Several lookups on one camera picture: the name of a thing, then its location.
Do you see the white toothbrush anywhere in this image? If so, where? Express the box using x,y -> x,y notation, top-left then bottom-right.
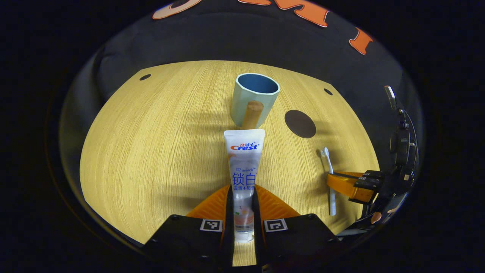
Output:
321,148 -> 337,217

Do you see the blue cup with wooden handle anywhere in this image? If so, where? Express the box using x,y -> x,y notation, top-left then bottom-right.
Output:
230,73 -> 281,130

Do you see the black backdrop cloth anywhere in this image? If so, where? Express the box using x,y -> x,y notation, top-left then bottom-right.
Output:
59,0 -> 425,243

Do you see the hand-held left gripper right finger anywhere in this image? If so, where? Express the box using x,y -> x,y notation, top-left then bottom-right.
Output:
252,185 -> 338,273

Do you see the white toothpaste tube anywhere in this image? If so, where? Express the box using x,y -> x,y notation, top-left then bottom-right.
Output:
224,129 -> 266,243

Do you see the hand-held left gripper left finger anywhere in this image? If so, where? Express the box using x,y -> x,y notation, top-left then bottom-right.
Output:
143,185 -> 235,273

